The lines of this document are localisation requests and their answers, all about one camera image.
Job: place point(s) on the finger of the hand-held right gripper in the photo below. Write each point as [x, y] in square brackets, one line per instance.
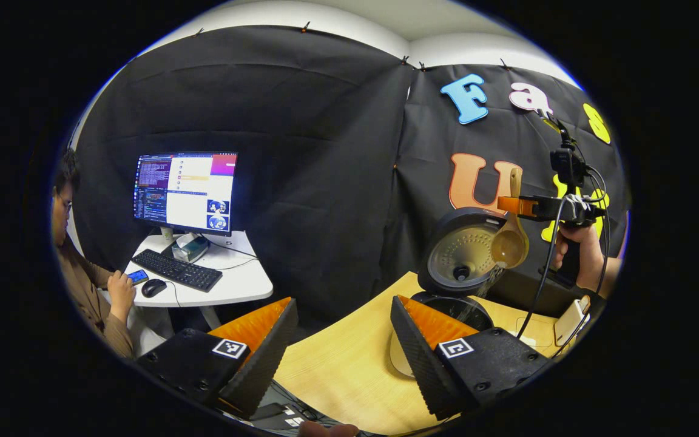
[525, 206]

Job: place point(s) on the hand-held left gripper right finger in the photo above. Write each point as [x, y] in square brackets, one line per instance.
[422, 358]

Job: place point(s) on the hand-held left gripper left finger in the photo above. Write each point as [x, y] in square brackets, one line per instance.
[261, 364]

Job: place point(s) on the wooden spoon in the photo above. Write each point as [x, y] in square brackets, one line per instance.
[509, 246]

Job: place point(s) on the white rice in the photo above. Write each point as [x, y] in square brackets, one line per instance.
[490, 280]

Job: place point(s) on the black rice cooker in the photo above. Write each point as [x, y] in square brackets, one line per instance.
[446, 279]

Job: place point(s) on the dark box with white labels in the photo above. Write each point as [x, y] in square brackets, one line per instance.
[283, 416]

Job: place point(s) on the white side table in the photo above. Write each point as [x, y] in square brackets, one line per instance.
[237, 282]

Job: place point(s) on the bread slice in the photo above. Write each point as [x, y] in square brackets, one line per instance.
[584, 303]

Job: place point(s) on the white toaster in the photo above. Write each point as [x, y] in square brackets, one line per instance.
[570, 323]

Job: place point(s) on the black keyboard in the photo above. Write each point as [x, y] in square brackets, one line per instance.
[176, 270]

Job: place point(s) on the black computer mouse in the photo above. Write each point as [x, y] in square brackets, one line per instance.
[153, 287]

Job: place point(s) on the small white teal box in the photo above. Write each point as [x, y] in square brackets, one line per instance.
[190, 247]

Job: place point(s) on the blue smartphone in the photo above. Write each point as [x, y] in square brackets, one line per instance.
[138, 277]

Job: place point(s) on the computer monitor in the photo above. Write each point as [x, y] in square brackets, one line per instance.
[185, 191]

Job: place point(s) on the black backdrop cloth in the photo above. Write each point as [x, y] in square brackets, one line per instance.
[325, 152]

